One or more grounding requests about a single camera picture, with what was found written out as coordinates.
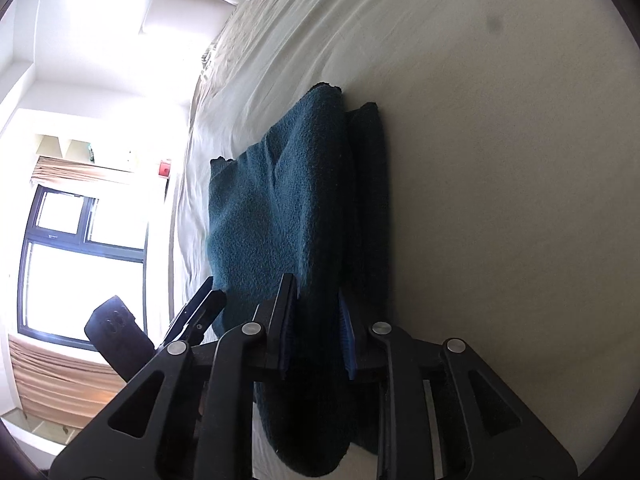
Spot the bed with beige sheet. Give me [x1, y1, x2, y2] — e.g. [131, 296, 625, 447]
[167, 0, 640, 480]

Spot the brown curtain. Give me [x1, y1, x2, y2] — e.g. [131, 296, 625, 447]
[30, 156, 137, 187]
[7, 335, 128, 417]

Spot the white wall shelf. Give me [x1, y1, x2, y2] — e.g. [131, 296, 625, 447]
[35, 133, 92, 161]

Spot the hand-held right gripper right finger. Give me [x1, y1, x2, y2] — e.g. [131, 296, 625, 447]
[338, 287, 578, 480]

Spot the dark teal knit sweater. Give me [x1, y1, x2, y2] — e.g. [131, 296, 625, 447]
[206, 82, 388, 478]

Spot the dark framed window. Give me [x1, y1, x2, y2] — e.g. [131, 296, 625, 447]
[17, 185, 152, 347]

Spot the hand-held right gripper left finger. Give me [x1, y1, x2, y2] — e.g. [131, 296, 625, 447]
[50, 274, 299, 480]

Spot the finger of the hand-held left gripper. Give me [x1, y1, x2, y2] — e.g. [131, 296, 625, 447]
[181, 290, 227, 346]
[157, 276, 214, 348]

